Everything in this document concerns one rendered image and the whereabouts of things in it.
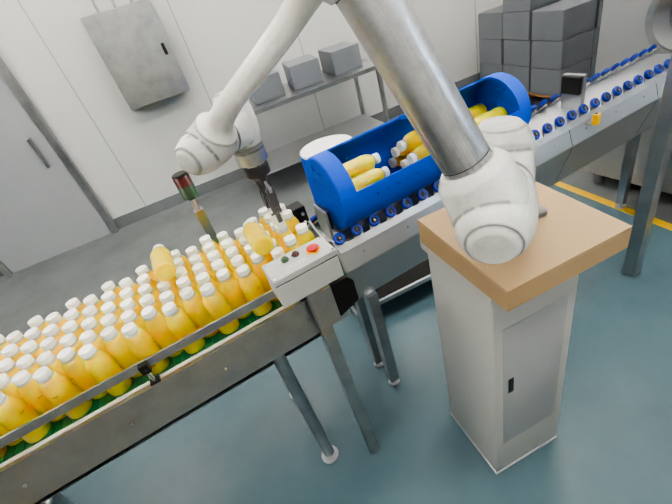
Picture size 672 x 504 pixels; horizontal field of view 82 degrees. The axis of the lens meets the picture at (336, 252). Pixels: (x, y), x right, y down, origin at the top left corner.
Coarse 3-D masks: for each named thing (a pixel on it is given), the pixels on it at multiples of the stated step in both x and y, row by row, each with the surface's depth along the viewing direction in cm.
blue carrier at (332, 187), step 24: (480, 96) 168; (504, 96) 157; (528, 96) 148; (408, 120) 156; (528, 120) 152; (360, 144) 151; (384, 144) 158; (312, 168) 137; (336, 168) 127; (408, 168) 134; (432, 168) 139; (312, 192) 151; (336, 192) 127; (360, 192) 129; (384, 192) 134; (408, 192) 142; (336, 216) 138; (360, 216) 136
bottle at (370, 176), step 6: (378, 168) 139; (360, 174) 137; (366, 174) 136; (372, 174) 136; (378, 174) 137; (384, 174) 139; (354, 180) 135; (360, 180) 135; (366, 180) 136; (372, 180) 136; (378, 180) 137; (360, 186) 135; (366, 186) 136
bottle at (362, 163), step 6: (360, 156) 140; (366, 156) 139; (372, 156) 141; (348, 162) 138; (354, 162) 138; (360, 162) 138; (366, 162) 138; (372, 162) 140; (348, 168) 136; (354, 168) 137; (360, 168) 138; (366, 168) 139; (372, 168) 142; (354, 174) 138
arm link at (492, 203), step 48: (336, 0) 63; (384, 0) 60; (384, 48) 64; (432, 48) 65; (432, 96) 67; (432, 144) 72; (480, 144) 72; (480, 192) 72; (528, 192) 75; (480, 240) 73; (528, 240) 73
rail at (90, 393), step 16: (256, 304) 120; (224, 320) 117; (192, 336) 114; (160, 352) 112; (128, 368) 109; (112, 384) 109; (80, 400) 106; (48, 416) 104; (16, 432) 102; (0, 448) 102
